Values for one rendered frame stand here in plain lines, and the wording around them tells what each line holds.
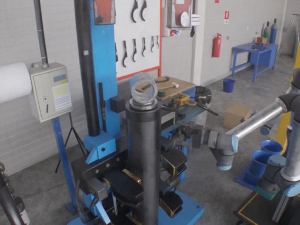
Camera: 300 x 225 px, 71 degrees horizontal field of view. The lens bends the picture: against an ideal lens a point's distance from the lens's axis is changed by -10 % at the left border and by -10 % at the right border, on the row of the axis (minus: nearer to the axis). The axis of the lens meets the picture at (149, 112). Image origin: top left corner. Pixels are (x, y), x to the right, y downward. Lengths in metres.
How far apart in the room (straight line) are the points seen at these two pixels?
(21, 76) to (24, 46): 1.27
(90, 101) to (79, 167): 0.43
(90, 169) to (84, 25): 0.88
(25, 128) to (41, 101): 1.42
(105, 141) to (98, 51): 0.59
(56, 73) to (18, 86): 0.31
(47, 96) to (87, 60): 0.60
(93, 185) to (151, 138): 0.48
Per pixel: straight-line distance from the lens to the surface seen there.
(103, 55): 1.58
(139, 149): 1.41
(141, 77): 1.27
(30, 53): 3.06
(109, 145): 1.60
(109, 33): 1.59
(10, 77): 1.77
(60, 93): 1.96
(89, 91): 1.50
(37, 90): 1.87
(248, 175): 3.10
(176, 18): 1.23
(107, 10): 1.19
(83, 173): 1.52
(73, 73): 3.35
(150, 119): 1.31
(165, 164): 1.72
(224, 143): 1.30
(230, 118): 4.14
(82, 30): 1.41
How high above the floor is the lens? 2.05
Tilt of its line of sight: 27 degrees down
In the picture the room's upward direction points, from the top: straight up
